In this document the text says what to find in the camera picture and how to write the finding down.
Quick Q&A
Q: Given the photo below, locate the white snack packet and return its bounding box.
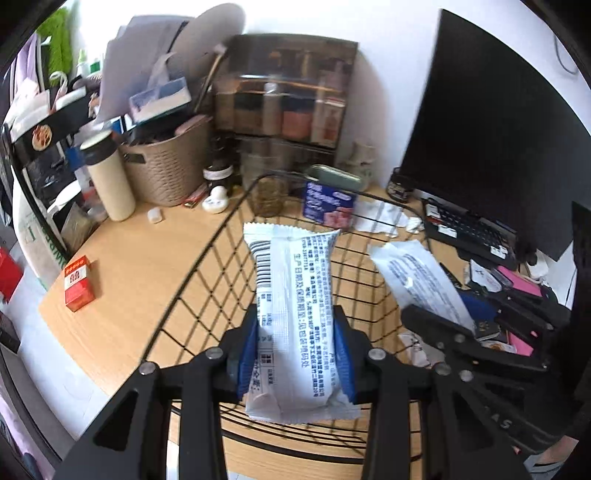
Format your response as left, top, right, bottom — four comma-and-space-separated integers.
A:
369, 240, 475, 333
243, 222, 361, 424

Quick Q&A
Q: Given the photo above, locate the white snack packet back side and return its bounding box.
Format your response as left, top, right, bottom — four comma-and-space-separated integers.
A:
243, 222, 361, 424

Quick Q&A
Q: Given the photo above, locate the person right hand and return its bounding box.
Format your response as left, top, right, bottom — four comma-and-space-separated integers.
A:
524, 435, 579, 467

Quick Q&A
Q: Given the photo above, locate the black mechanical keyboard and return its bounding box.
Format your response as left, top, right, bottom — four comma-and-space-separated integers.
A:
422, 199, 518, 271

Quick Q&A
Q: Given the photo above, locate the crumpled white tissue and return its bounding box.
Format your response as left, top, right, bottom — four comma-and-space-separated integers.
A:
353, 200, 424, 238

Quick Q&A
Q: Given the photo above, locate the black glass jar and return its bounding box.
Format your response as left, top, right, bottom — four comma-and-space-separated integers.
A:
386, 167, 414, 203

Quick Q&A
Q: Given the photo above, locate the red cigarette box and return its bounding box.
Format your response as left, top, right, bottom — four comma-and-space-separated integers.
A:
63, 256, 95, 312

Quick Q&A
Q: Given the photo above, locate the blue tin can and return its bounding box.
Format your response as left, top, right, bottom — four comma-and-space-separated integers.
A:
303, 181, 356, 230

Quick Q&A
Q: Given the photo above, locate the black curved monitor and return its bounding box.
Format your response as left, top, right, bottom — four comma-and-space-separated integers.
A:
400, 10, 590, 260

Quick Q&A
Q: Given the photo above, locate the small ceramic vase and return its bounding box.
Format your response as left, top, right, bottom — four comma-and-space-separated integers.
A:
346, 141, 376, 191

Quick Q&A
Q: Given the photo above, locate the white small figurine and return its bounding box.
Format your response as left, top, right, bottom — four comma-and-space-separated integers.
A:
201, 185, 229, 214

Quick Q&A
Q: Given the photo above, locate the beige woven basket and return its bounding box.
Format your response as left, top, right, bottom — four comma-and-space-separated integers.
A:
119, 115, 211, 207

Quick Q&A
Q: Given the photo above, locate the cream thermos bottle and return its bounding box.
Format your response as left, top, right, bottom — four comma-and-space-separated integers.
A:
80, 130, 136, 222

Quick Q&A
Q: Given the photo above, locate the blue white tissue box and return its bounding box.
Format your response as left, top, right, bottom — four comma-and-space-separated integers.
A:
129, 77, 191, 124

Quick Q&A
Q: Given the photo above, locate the white round fan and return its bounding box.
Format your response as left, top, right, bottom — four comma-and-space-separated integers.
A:
167, 3, 245, 82

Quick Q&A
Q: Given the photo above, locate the black wire basket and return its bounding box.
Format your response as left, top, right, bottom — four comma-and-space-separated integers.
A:
142, 171, 435, 465

